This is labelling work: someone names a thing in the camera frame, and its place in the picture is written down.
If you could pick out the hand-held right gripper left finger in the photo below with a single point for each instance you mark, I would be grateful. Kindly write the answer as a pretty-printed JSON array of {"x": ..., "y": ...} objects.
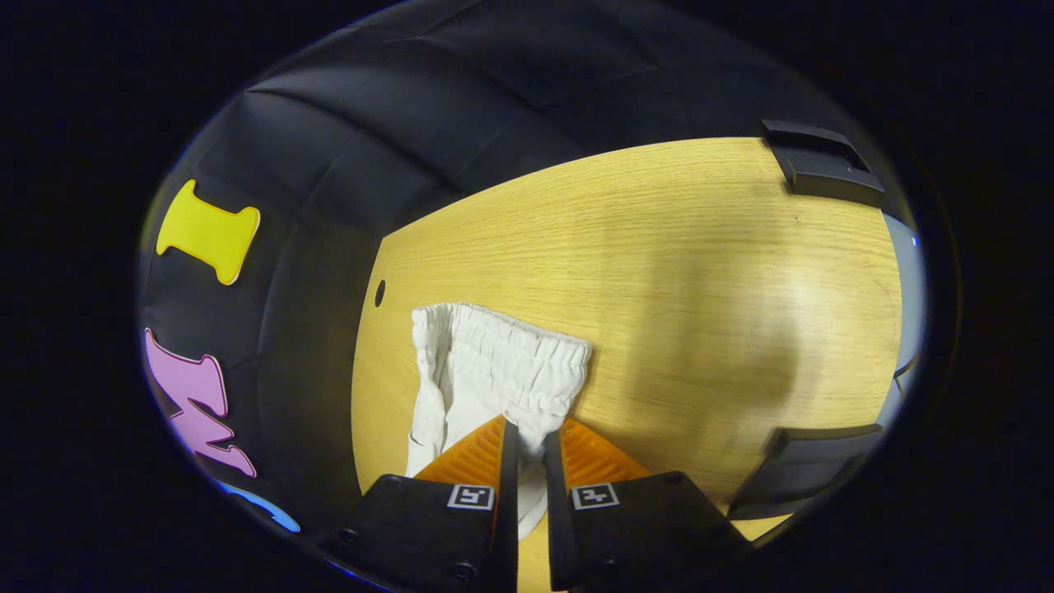
[{"x": 506, "y": 527}]

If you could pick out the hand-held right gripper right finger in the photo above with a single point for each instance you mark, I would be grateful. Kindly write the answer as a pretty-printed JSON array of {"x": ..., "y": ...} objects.
[{"x": 558, "y": 527}]

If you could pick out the white jeans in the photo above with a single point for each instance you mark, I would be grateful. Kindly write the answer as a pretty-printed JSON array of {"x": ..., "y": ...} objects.
[{"x": 486, "y": 371}]

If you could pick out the black backdrop cloth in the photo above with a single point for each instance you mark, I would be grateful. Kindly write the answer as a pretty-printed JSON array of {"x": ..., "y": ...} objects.
[{"x": 370, "y": 140}]

